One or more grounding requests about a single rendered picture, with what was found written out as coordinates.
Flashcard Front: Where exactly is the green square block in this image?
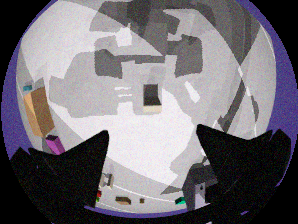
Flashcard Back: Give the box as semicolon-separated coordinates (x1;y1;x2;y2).
174;197;185;205

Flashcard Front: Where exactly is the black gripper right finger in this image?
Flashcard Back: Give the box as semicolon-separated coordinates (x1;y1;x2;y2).
196;124;273;194

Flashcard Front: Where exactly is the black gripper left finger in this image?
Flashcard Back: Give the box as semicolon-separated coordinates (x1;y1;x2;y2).
28;129;110;209

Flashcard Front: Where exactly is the purple rectangular block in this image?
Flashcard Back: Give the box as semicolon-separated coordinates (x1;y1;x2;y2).
45;135;65;155

